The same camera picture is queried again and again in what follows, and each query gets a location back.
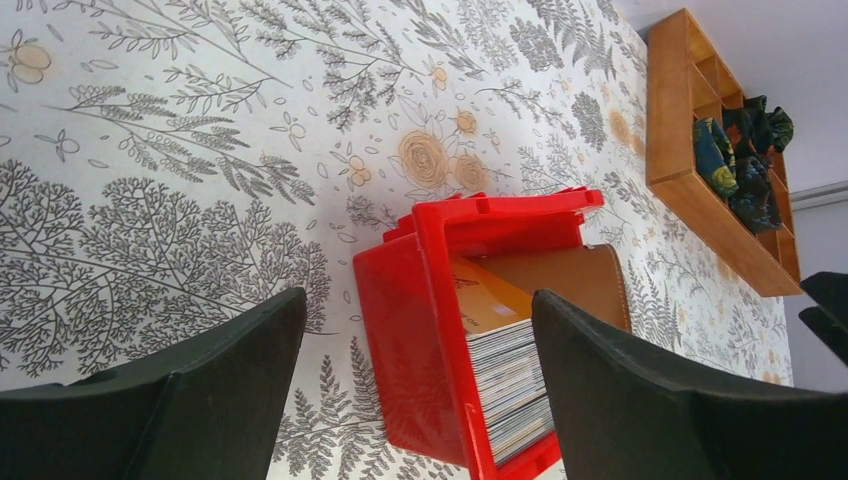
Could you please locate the floral patterned table mat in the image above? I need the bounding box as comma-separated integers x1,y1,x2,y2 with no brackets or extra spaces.
1,1,793,479

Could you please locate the stack of credit cards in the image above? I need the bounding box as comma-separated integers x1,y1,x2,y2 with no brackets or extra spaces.
466,318,554,466

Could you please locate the brown leather card holder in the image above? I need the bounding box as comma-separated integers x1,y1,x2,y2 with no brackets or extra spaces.
471,244,632,333

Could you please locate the wooden compartment tray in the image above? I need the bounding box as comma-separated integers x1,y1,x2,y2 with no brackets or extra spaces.
646,8,802,297

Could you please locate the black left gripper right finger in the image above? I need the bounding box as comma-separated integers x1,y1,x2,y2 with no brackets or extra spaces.
532,290,847,479

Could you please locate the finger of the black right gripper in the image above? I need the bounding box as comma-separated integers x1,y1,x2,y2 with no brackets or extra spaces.
799,271,847,365

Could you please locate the dark floral rolled cloth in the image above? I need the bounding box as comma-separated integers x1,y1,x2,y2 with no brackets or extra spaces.
693,117,739,201

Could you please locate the orange card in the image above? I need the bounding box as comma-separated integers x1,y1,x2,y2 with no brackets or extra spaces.
450,256,532,335

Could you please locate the red plastic bin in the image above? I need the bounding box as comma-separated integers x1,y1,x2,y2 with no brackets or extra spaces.
353,187,604,479

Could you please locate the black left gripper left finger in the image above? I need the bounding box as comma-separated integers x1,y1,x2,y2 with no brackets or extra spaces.
1,287,307,479

